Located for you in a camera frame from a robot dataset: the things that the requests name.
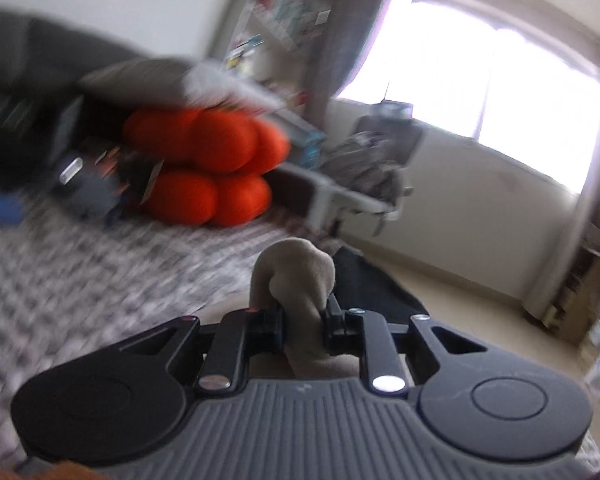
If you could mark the rows of books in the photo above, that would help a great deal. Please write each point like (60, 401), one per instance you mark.
(285, 5)

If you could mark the grey patterned curtain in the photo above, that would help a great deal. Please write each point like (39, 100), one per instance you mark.
(580, 185)
(350, 35)

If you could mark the white pillow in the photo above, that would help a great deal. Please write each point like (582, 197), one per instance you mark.
(154, 80)

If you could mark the white desk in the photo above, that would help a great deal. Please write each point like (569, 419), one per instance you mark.
(300, 120)

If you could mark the grey backpack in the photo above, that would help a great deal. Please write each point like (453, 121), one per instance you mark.
(365, 160)

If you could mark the window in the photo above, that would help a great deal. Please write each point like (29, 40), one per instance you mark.
(455, 85)

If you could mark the black shirt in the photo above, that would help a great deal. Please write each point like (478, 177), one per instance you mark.
(375, 285)

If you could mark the wooden shelf unit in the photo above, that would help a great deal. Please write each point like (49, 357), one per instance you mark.
(590, 285)

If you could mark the beige printed shirt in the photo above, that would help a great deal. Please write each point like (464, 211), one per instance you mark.
(295, 270)

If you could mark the white bookshelf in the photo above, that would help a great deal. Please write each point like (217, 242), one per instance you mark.
(229, 35)

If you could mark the grey sofa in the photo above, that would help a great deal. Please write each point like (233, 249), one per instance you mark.
(29, 50)

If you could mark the orange plush cushion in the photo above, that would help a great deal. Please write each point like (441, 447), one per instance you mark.
(219, 140)

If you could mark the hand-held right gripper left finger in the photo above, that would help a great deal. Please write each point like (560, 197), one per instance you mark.
(275, 327)

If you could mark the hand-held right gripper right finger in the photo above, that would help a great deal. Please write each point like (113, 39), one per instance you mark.
(332, 327)

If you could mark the grey office chair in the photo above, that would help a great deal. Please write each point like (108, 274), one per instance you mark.
(360, 200)

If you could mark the grey patterned quilt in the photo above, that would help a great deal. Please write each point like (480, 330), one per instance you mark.
(104, 280)

